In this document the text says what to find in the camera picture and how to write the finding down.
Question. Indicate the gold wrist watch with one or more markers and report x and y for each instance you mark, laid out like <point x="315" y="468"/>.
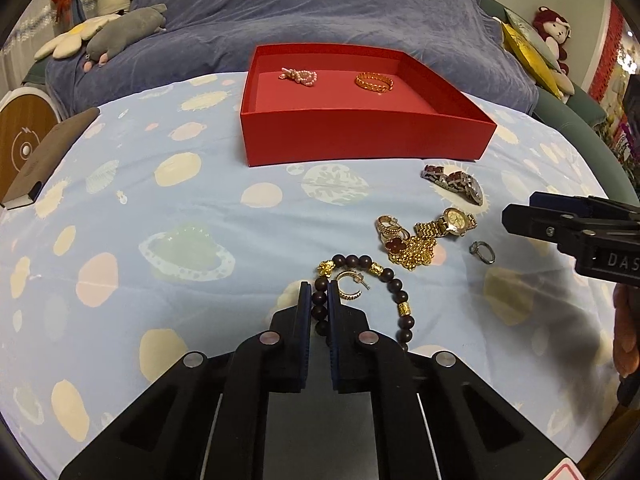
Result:
<point x="452" y="220"/>

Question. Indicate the flower shaped pillow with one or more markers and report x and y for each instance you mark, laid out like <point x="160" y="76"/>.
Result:
<point x="70" y="40"/>

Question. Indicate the person's right hand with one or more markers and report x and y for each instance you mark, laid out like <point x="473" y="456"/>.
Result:
<point x="629" y="330"/>

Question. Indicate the red ribbon bow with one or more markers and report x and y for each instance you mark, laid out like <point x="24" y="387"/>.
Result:
<point x="64" y="2"/>

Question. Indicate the red cardboard box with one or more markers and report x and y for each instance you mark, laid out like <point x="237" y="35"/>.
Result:
<point x="360" y="110"/>

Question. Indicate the round white wooden-faced device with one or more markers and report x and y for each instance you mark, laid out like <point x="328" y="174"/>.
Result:
<point x="25" y="135"/>

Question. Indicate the yellow cushion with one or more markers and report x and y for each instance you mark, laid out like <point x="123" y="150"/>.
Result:
<point x="530" y="60"/>

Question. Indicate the gold hoop earring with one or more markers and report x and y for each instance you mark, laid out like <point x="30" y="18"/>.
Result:
<point x="348" y="286"/>

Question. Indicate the brown notebook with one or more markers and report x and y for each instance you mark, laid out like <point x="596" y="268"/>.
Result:
<point x="47" y="157"/>

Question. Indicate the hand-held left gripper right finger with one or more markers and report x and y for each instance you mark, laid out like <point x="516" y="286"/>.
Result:
<point x="334" y="330"/>

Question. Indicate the grey printed cushion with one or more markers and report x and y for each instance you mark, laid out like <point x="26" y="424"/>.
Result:
<point x="532" y="35"/>

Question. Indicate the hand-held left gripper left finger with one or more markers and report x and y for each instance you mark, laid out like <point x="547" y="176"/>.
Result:
<point x="304" y="320"/>

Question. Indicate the grey plush toy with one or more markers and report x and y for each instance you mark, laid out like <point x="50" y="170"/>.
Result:
<point x="127" y="30"/>

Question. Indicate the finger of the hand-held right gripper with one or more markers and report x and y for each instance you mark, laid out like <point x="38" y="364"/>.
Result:
<point x="555" y="201"/>
<point x="532" y="225"/>

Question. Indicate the green padded headboard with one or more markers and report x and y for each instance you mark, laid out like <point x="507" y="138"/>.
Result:
<point x="587" y="130"/>

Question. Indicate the silver and red watch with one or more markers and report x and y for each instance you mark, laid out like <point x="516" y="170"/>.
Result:
<point x="457" y="180"/>

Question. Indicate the red hanging wall decoration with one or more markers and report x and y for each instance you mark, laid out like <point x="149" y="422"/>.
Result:
<point x="607" y="55"/>

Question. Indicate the red monkey plush toy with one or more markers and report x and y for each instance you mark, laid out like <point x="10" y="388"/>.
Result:
<point x="552" y="35"/>

